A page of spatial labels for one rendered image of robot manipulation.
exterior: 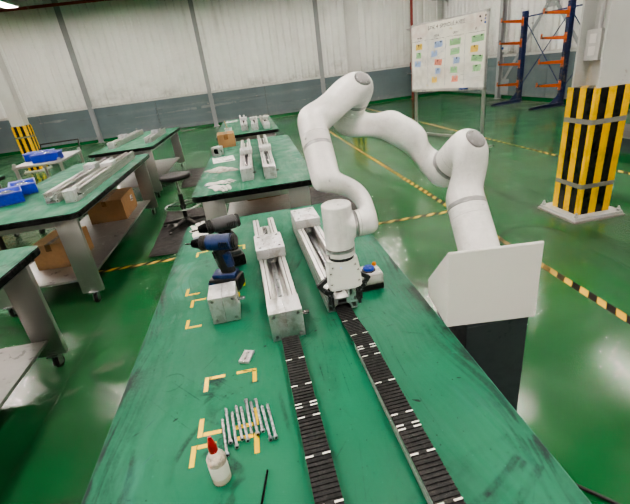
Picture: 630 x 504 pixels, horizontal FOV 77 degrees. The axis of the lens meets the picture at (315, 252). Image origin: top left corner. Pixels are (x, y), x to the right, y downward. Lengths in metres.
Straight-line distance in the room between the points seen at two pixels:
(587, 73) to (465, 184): 3.09
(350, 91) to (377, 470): 1.00
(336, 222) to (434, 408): 0.51
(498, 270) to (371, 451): 0.59
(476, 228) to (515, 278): 0.18
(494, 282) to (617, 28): 3.13
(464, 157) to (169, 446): 1.11
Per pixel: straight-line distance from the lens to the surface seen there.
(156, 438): 1.07
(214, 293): 1.35
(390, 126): 1.35
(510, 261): 1.20
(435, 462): 0.87
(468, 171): 1.33
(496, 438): 0.97
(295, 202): 3.07
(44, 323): 2.88
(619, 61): 4.16
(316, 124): 1.25
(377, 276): 1.39
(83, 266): 3.57
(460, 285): 1.17
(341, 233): 1.10
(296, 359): 1.09
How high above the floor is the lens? 1.50
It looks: 24 degrees down
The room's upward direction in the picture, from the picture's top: 7 degrees counter-clockwise
